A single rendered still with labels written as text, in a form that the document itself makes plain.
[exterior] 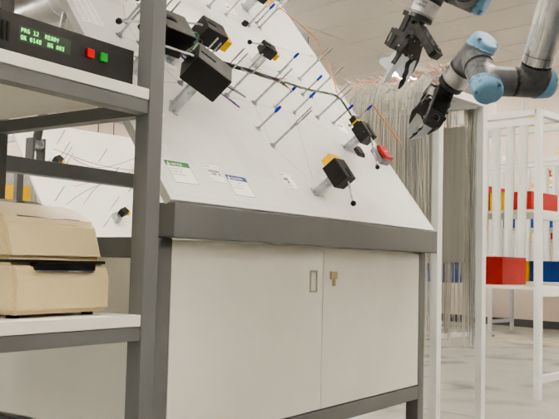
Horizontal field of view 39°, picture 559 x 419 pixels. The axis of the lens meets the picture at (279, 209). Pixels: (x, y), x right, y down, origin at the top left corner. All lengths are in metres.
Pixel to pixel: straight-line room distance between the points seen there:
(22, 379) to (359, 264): 0.90
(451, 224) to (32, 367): 2.05
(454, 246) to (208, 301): 1.87
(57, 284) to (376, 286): 1.11
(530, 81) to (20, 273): 1.32
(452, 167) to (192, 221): 2.01
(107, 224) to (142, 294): 3.72
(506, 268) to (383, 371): 3.13
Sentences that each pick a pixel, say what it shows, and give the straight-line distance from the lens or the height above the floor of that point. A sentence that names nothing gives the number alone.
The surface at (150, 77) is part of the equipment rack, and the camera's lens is 1.46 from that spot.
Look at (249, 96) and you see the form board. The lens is 2.10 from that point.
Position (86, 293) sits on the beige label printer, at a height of 0.70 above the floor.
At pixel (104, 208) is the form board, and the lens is 5.23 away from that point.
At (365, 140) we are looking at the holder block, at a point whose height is 1.12.
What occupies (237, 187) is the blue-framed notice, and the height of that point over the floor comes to 0.92.
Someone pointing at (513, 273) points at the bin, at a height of 0.73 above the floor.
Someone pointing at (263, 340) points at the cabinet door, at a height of 0.59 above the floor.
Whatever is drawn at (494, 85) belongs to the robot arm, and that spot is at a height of 1.20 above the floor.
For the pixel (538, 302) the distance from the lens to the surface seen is 4.93.
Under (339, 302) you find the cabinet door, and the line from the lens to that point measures 2.05.
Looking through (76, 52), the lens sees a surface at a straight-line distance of 1.38.
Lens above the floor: 0.76
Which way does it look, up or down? 4 degrees up
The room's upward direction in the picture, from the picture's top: 1 degrees clockwise
